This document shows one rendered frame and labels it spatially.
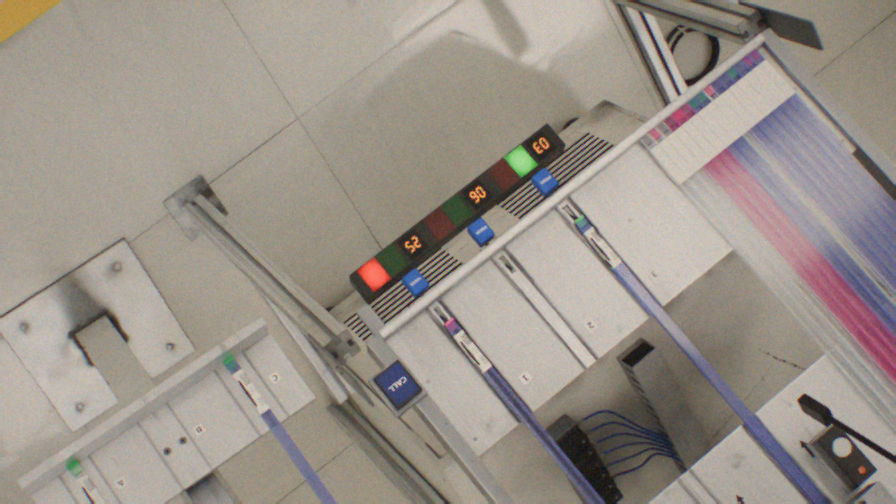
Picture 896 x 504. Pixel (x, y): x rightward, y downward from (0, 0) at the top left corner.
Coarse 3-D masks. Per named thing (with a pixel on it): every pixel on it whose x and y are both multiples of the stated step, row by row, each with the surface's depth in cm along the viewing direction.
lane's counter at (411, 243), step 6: (408, 234) 199; (414, 234) 199; (402, 240) 199; (408, 240) 199; (414, 240) 199; (420, 240) 199; (402, 246) 199; (408, 246) 199; (414, 246) 199; (420, 246) 199; (426, 246) 199; (408, 252) 199; (414, 252) 199; (420, 252) 199; (414, 258) 198
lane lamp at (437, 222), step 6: (438, 210) 200; (432, 216) 200; (438, 216) 200; (444, 216) 200; (426, 222) 200; (432, 222) 200; (438, 222) 200; (444, 222) 200; (450, 222) 200; (432, 228) 200; (438, 228) 200; (444, 228) 200; (450, 228) 200; (438, 234) 199; (444, 234) 199
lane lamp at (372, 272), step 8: (368, 264) 198; (376, 264) 198; (360, 272) 198; (368, 272) 198; (376, 272) 198; (384, 272) 198; (368, 280) 197; (376, 280) 198; (384, 280) 198; (376, 288) 197
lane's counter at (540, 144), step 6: (540, 132) 204; (534, 138) 203; (540, 138) 203; (546, 138) 203; (528, 144) 203; (534, 144) 203; (540, 144) 203; (546, 144) 203; (552, 144) 203; (534, 150) 203; (540, 150) 203; (546, 150) 203; (552, 150) 203; (540, 156) 203
